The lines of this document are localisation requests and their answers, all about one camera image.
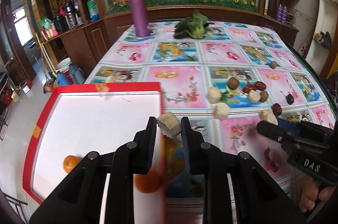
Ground white yam piece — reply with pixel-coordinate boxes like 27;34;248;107
248;89;261;104
260;109;278;125
214;103;231;120
207;87;222;104

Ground red jujube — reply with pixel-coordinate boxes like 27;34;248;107
271;103;282;117
242;82;257;94
254;81;266;91

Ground right hand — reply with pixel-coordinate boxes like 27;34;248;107
299;176;336;213

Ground brown longan near yam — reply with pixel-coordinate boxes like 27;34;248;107
259;91;269;103

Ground brown longan large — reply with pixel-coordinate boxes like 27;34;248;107
227;77;240;89

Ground colourful fruit print tablecloth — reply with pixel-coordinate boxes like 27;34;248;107
87;21;337;206

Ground brown longan far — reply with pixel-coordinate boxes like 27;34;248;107
269;61;277;69

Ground orange tangerine in tray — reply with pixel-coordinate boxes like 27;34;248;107
63;155;81;174

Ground red white tray box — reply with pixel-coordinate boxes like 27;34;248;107
22;82;165;223

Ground blue thermos on floor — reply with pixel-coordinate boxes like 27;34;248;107
56;71;70;86

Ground purple bottles on shelf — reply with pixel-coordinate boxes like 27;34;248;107
275;4;288;23

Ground wooden side counter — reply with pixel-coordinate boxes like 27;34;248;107
44;19;116;76

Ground green leafy vegetable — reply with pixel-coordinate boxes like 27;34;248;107
174;9;212;40

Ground green plastic bottle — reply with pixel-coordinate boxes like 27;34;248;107
87;0;100;21

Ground purple thermos bottle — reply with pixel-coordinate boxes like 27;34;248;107
128;0;150;37

